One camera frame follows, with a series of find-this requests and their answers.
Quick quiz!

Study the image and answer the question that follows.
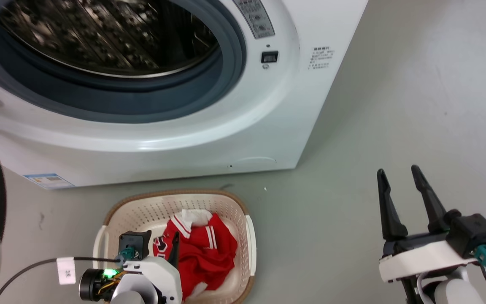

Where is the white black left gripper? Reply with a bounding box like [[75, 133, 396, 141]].
[[78, 231, 184, 304]]

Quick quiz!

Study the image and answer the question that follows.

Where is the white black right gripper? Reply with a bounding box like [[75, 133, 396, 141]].
[[376, 165, 481, 284]]

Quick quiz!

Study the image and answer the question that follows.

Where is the red white-striped garment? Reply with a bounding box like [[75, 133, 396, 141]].
[[152, 209, 239, 301]]

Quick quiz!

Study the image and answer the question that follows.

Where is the cream perforated laundry basket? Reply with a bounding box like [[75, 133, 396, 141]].
[[92, 189, 257, 304]]

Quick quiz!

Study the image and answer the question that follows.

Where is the white front-load washing machine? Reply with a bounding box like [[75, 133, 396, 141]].
[[0, 0, 369, 189]]

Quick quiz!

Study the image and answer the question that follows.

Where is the blue white energy label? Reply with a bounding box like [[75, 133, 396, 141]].
[[23, 173, 75, 189]]

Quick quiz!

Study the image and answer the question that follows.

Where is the grey washer control panel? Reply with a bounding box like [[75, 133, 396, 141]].
[[232, 0, 276, 40]]

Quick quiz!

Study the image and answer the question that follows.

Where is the teal left camera connector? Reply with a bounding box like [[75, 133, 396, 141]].
[[116, 247, 137, 266]]

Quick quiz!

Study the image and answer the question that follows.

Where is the white cable tag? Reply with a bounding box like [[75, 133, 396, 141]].
[[56, 256, 76, 285]]

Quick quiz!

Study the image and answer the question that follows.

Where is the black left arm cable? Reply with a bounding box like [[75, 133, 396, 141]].
[[0, 256, 122, 304]]

